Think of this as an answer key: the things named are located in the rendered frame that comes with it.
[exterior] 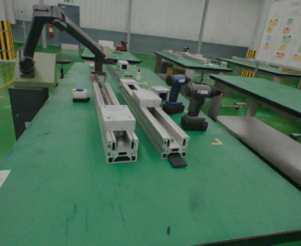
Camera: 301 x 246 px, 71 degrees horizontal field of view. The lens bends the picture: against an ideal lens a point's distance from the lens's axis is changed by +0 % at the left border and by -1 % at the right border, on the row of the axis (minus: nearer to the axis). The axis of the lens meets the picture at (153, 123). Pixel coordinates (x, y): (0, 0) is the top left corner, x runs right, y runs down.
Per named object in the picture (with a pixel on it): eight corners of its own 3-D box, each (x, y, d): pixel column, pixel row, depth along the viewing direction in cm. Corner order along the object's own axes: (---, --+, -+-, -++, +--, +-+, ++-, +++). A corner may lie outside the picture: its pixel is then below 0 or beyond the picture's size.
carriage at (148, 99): (131, 102, 115) (132, 89, 112) (150, 102, 118) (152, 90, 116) (138, 112, 101) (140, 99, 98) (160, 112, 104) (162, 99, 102)
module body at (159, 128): (121, 95, 145) (122, 83, 141) (135, 96, 148) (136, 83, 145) (160, 159, 76) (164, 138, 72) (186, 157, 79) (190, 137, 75)
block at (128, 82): (115, 91, 152) (116, 78, 148) (132, 92, 156) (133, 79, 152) (117, 95, 144) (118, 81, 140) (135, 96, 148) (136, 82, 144)
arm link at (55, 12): (33, -5, 100) (34, 11, 97) (62, 6, 109) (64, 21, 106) (17, 53, 131) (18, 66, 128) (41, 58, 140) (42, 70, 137)
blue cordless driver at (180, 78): (159, 111, 123) (164, 74, 114) (181, 107, 135) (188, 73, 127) (168, 116, 118) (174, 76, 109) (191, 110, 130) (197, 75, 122)
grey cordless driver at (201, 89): (177, 124, 108) (184, 81, 99) (212, 125, 112) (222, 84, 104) (182, 130, 101) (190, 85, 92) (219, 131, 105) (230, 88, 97)
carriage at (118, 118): (99, 120, 87) (100, 104, 84) (126, 120, 90) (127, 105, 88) (103, 138, 73) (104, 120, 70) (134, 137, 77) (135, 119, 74)
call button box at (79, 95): (72, 98, 128) (72, 87, 125) (89, 98, 131) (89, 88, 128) (72, 102, 121) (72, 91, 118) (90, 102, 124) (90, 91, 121)
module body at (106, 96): (92, 95, 138) (92, 82, 135) (108, 95, 142) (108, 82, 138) (107, 163, 69) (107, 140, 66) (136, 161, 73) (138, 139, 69)
